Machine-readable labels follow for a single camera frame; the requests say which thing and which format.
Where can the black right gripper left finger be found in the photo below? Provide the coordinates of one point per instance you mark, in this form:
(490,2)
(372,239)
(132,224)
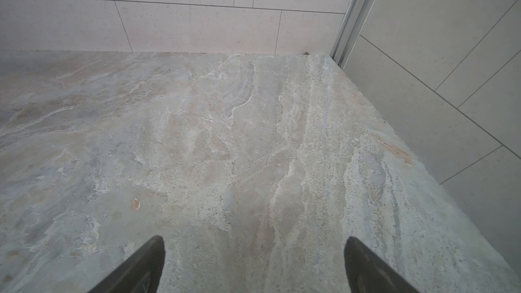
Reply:
(141,272)

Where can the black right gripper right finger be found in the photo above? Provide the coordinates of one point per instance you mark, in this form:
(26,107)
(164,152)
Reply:
(366,272)

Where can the aluminium corner frame post right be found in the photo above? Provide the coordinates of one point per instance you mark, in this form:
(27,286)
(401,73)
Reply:
(351,26)

